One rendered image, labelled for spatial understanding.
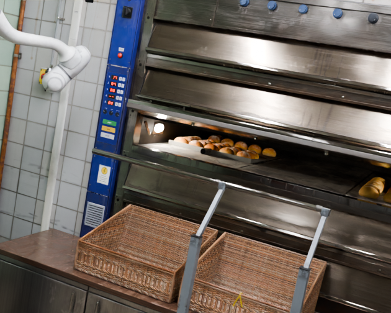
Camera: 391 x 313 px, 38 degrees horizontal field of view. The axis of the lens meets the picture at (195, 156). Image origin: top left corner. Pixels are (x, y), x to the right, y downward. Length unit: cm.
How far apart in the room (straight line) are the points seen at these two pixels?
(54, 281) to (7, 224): 95
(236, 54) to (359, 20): 62
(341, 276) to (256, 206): 54
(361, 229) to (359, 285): 28
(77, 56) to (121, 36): 40
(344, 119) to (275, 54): 48
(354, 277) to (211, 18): 151
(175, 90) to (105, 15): 62
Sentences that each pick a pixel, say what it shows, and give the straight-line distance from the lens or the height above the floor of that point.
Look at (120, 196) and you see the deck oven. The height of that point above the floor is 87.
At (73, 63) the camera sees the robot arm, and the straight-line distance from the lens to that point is 296.
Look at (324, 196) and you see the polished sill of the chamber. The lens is 290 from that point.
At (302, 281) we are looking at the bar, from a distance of 237.
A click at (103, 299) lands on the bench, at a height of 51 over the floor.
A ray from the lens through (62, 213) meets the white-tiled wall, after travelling 355.
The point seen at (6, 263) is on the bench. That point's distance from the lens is 314.
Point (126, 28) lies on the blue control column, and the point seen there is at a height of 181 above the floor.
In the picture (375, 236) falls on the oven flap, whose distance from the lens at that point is 290.
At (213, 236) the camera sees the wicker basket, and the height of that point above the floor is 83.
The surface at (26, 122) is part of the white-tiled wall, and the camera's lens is 366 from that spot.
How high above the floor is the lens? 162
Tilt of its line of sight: 8 degrees down
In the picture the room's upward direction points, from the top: 10 degrees clockwise
